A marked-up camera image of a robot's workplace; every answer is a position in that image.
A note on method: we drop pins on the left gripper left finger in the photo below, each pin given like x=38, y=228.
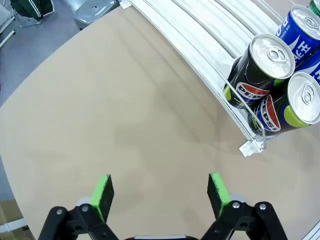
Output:
x=100, y=197

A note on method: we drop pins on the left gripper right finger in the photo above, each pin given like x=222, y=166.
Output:
x=220, y=195

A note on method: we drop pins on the white slatted robot platform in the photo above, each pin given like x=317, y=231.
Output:
x=313, y=233

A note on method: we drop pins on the black Pepsi can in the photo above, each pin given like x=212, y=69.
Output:
x=272, y=55
x=303, y=97

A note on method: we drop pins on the blue Pocari Sweat can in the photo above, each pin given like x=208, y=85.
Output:
x=300, y=37
x=313, y=67

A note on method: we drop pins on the grey plastic stool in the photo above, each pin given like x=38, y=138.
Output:
x=95, y=12

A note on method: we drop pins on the dark green striped jacket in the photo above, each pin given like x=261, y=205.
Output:
x=30, y=7

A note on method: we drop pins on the green Chilsung cider can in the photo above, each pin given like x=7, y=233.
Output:
x=316, y=6

